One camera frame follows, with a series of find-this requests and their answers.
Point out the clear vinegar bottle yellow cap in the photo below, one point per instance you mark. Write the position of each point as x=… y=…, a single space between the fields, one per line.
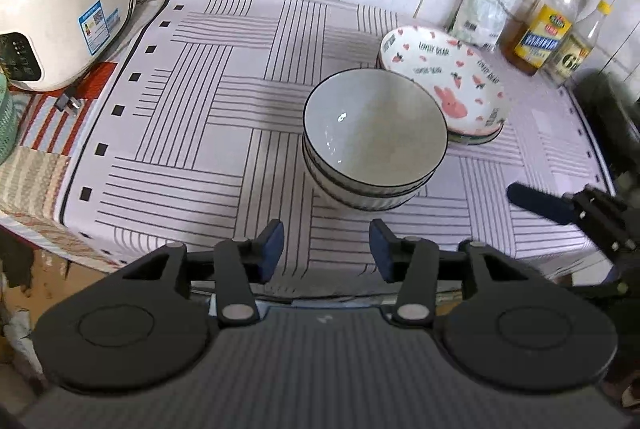
x=576 y=45

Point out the white bowl black rim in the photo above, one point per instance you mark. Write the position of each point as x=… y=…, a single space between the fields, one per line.
x=352 y=185
x=340 y=197
x=375 y=127

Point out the striped white table mat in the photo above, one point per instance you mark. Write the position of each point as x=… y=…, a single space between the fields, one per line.
x=226 y=114

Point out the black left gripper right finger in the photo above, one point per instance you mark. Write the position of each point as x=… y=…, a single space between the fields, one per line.
x=414 y=263

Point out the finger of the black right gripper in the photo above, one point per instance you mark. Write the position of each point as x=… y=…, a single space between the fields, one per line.
x=545 y=203

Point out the yellow label oil bottle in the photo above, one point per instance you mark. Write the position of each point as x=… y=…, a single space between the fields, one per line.
x=545 y=25

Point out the white plastic food bag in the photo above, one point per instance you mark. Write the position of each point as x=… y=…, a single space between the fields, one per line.
x=480 y=22

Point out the blue fried egg plate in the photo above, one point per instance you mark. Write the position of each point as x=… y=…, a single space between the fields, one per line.
x=466 y=89

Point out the rice cooker power plug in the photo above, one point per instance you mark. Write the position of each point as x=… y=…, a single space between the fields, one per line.
x=68 y=103

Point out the pink rabbit carrot plate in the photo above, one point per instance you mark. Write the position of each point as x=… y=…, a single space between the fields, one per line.
x=421 y=39

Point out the colourful striped cloth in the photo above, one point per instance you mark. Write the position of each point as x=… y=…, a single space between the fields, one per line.
x=32 y=176

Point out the green plastic basket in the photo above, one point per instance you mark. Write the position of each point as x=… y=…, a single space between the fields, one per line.
x=8 y=120

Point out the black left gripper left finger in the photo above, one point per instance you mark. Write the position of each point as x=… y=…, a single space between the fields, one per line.
x=237 y=264

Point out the black wok pan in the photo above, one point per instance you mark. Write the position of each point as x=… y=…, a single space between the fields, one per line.
x=614 y=122

